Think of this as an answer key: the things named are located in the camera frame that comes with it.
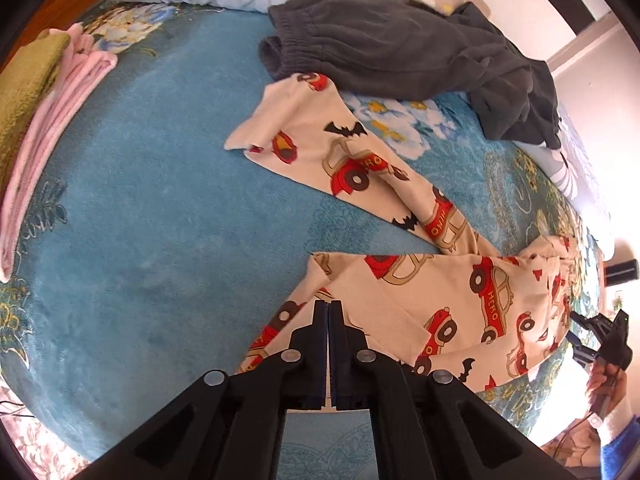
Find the person's right hand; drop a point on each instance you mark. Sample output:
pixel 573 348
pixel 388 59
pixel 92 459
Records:
pixel 607 385

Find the teal floral blanket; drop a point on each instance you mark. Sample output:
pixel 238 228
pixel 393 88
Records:
pixel 165 200

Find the olive green folded cloth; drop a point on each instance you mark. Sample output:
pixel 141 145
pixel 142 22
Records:
pixel 25 90

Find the dark grey pants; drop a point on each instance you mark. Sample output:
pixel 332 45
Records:
pixel 400 50

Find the wooden headboard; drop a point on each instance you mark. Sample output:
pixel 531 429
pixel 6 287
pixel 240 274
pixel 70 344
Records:
pixel 60 5

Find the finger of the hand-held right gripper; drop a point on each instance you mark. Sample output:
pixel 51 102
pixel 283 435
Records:
pixel 585 321
pixel 582 355

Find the pink floral bed sheet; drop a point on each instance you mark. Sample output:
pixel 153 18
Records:
pixel 35 445

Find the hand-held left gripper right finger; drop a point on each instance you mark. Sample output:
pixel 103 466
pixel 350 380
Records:
pixel 336 355

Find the pink folded cloth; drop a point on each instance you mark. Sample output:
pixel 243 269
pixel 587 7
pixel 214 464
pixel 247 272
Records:
pixel 55 130

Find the cream car print pants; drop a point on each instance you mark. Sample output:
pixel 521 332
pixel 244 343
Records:
pixel 400 305

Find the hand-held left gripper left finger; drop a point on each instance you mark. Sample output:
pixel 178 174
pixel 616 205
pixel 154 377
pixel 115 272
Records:
pixel 322 355

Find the person's right forearm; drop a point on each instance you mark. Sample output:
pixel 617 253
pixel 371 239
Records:
pixel 622 440

